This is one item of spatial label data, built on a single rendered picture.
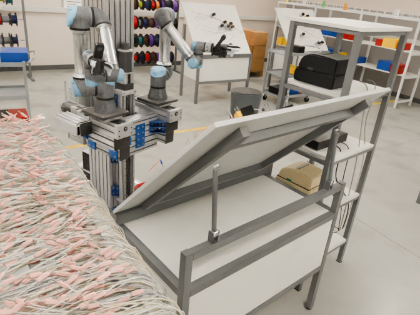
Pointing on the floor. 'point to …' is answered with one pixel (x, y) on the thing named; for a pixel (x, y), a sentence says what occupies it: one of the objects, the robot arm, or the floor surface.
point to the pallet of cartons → (256, 49)
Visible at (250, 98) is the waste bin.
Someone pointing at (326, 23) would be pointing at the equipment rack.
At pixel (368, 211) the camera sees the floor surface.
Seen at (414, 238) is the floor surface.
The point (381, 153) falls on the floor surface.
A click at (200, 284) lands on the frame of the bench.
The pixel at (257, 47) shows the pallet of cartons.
